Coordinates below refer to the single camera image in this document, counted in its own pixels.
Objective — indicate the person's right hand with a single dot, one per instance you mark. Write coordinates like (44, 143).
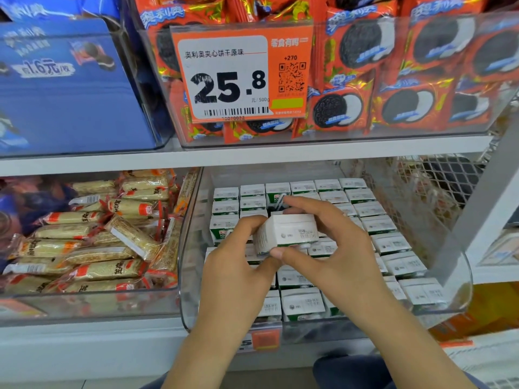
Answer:
(345, 267)

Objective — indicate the person's left hand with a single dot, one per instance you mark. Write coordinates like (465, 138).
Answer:
(235, 287)

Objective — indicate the rows of white juice cartons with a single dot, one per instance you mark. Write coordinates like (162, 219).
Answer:
(401, 259)

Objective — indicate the blueberry juice carton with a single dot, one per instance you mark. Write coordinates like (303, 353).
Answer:
(285, 231)

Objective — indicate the person's left forearm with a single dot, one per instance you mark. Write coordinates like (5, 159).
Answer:
(203, 364)

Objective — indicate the person's blue jeans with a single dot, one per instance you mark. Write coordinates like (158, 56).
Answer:
(349, 375)

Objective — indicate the small orange price tag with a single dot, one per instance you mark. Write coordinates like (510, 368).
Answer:
(261, 338)

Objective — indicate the clear plastic display bin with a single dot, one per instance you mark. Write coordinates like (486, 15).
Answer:
(89, 304)
(450, 291)

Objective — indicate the pile of yellow wafer bars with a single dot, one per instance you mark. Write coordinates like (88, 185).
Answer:
(97, 243)

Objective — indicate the yellow orange snack packet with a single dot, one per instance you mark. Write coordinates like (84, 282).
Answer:
(482, 312)

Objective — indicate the large white orange price tag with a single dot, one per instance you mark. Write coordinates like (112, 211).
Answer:
(223, 81)

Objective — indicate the stack of red cookie packets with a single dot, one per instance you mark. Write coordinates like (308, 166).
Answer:
(422, 73)

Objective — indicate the faded orange price tag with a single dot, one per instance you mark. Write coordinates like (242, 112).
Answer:
(18, 308)

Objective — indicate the pile of blue snack packets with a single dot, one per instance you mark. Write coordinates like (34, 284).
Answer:
(20, 206)

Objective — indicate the blue cardboard display box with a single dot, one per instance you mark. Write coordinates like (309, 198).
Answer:
(77, 101)

